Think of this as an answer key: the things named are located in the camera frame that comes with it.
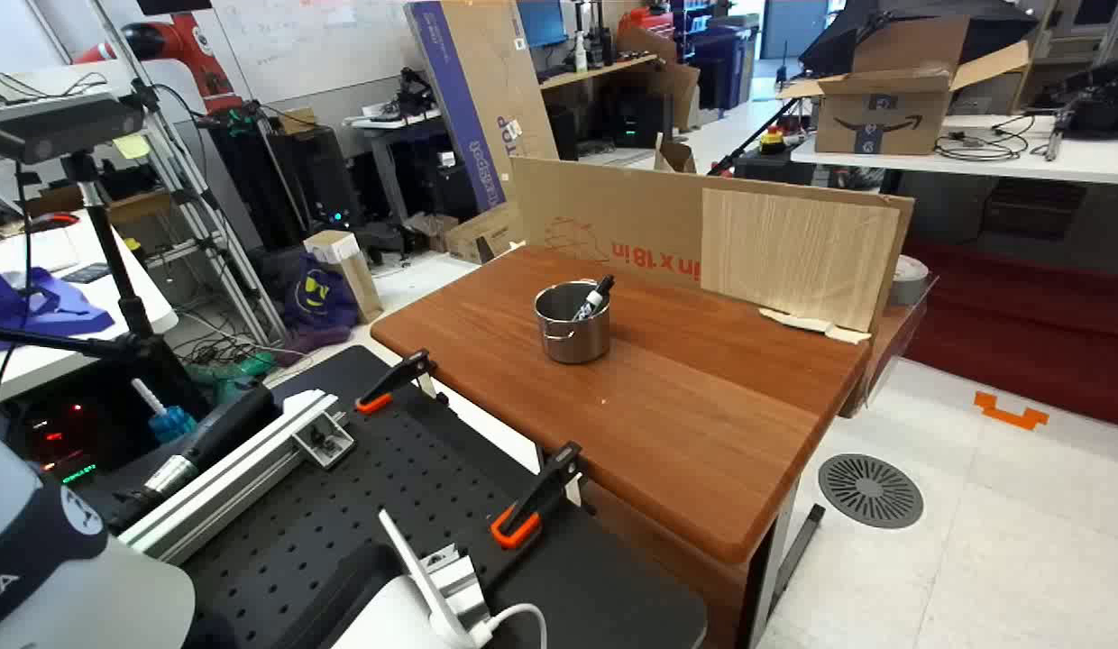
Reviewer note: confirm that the round grey floor drain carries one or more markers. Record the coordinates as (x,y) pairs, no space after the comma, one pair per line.
(872,493)

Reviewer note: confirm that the grey bin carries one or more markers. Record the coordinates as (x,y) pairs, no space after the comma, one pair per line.
(906,284)

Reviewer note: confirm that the black control box red lights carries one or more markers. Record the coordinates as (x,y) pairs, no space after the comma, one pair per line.
(65,419)

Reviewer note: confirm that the purple bag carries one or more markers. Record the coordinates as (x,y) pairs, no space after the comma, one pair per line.
(307,293)

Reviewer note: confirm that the aluminium extrusion rail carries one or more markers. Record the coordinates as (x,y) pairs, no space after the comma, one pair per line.
(229,481)

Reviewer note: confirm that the green object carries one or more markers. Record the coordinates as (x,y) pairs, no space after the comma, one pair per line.
(237,376)

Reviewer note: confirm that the grey camera on tripod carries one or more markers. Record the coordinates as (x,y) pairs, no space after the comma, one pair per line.
(59,123)

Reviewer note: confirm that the black perforated base board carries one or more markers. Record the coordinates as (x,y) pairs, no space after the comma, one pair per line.
(391,481)

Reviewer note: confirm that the beige cardboard box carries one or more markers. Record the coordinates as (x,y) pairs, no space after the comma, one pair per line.
(349,272)

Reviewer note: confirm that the metal ladder stand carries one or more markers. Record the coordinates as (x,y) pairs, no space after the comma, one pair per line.
(203,229)

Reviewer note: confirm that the dark red carpet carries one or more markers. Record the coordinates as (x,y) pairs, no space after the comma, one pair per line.
(1031,325)

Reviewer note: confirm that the red machine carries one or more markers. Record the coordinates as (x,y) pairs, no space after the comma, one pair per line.
(193,55)

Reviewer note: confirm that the purple cloth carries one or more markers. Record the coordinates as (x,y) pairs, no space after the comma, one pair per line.
(41,308)

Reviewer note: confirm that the open amazon cardboard box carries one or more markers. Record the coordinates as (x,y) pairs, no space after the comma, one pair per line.
(879,112)

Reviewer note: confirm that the black orange bar clamp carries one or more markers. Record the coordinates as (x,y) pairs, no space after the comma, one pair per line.
(391,385)
(534,495)

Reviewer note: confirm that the silver metal pot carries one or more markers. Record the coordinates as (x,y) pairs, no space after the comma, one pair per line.
(570,340)

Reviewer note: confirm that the white black robot base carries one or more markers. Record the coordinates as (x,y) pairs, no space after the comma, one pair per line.
(54,564)

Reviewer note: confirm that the black marker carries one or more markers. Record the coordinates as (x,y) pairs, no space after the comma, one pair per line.
(591,297)

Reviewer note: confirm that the black tripod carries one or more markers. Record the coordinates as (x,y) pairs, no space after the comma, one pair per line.
(111,259)

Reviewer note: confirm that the tall cardboard box blue side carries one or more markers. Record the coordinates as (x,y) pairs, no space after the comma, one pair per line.
(493,94)

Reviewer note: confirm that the small flat cardboard box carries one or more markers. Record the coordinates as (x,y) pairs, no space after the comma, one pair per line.
(486,231)

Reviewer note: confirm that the brown cardboard panel red print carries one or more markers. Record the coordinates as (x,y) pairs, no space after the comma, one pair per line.
(606,217)

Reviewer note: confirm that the pale corrugated cardboard sheet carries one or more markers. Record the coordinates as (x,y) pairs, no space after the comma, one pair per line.
(795,253)

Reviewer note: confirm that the white side table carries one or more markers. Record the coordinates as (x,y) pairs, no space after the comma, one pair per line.
(54,259)

